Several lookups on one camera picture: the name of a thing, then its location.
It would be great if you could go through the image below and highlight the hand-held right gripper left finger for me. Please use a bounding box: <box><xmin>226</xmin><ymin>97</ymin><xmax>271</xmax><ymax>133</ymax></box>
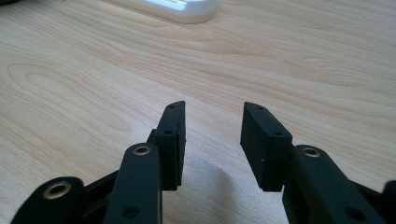
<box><xmin>104</xmin><ymin>100</ymin><xmax>187</xmax><ymax>224</ymax></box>

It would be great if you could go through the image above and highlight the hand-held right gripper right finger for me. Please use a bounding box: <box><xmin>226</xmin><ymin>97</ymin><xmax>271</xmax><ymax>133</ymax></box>
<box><xmin>240</xmin><ymin>101</ymin><xmax>387</xmax><ymax>224</ymax></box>

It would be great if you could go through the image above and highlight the white appliance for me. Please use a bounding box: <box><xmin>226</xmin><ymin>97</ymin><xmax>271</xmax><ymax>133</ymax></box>
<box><xmin>106</xmin><ymin>0</ymin><xmax>219</xmax><ymax>24</ymax></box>

